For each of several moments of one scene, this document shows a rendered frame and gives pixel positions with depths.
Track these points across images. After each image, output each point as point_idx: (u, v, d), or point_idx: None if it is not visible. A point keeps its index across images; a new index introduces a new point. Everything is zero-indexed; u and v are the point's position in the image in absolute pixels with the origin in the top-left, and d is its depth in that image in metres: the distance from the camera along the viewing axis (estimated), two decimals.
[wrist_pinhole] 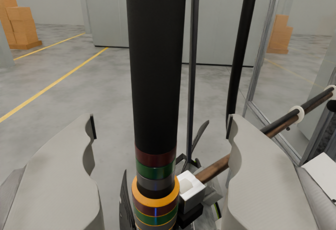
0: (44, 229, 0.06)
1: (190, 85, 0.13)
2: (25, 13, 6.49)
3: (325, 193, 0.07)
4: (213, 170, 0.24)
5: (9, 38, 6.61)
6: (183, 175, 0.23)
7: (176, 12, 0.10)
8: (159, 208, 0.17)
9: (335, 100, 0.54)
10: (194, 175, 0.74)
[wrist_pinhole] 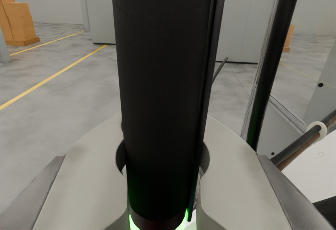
0: (75, 218, 0.06)
1: (198, 123, 0.09)
2: (23, 9, 6.38)
3: (285, 177, 0.08)
4: None
5: (6, 34, 6.49)
6: (192, 218, 0.18)
7: (198, 11, 0.06)
8: None
9: None
10: None
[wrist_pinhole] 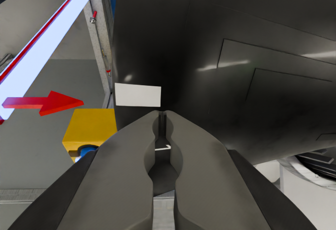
0: (101, 213, 0.06)
1: None
2: None
3: (254, 168, 0.08)
4: None
5: None
6: None
7: None
8: None
9: None
10: None
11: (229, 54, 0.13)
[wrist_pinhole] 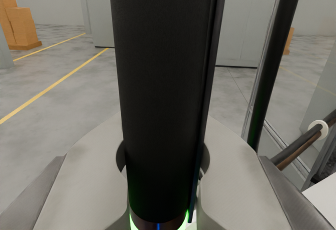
0: (75, 218, 0.06)
1: (198, 126, 0.09)
2: (25, 14, 6.46)
3: (285, 177, 0.08)
4: None
5: (8, 39, 6.58)
6: (192, 217, 0.18)
7: (197, 15, 0.06)
8: None
9: None
10: (197, 190, 0.70)
11: None
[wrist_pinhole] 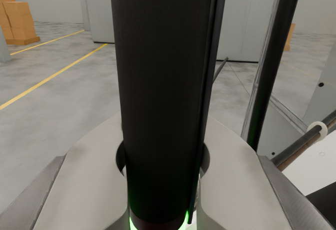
0: (75, 218, 0.06)
1: (198, 126, 0.09)
2: (23, 8, 6.37)
3: (285, 177, 0.08)
4: None
5: (6, 34, 6.48)
6: (192, 219, 0.18)
7: (197, 16, 0.06)
8: None
9: None
10: None
11: None
